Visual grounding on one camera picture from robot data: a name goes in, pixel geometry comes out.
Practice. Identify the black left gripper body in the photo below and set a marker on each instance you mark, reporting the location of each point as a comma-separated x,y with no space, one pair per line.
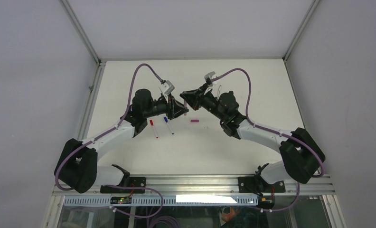
168,107

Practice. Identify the small circuit board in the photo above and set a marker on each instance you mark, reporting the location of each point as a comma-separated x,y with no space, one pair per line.
120,200

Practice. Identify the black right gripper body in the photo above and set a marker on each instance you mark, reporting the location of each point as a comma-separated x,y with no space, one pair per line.
207,90

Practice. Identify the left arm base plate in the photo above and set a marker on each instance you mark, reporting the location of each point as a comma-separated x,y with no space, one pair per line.
130,182

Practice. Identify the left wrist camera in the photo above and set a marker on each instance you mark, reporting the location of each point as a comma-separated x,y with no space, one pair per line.
166,88

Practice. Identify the white pen red tip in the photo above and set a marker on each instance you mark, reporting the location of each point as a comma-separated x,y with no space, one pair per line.
155,132

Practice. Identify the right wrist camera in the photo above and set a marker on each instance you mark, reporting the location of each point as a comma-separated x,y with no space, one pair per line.
210,84

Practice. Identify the orange object below table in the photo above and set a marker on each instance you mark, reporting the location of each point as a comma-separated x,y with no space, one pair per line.
228,213

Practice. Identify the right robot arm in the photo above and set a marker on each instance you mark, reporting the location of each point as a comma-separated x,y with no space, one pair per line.
301,156

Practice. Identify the white slotted cable duct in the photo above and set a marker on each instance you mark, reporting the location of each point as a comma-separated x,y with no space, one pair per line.
178,200

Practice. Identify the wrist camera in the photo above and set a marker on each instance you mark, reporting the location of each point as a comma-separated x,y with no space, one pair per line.
166,88
210,84

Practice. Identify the white pen black tip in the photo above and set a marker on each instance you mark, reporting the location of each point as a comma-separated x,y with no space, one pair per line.
170,128

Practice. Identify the aluminium frame rail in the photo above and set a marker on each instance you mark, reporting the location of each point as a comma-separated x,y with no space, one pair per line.
169,185

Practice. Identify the black green pen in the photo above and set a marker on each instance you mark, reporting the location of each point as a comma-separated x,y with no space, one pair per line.
219,92

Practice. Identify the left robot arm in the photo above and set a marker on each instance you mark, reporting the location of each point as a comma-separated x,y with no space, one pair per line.
77,168

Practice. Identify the pink pen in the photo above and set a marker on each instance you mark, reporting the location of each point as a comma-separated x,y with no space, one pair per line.
185,106

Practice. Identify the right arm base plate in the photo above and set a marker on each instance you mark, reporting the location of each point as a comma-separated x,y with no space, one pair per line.
251,184

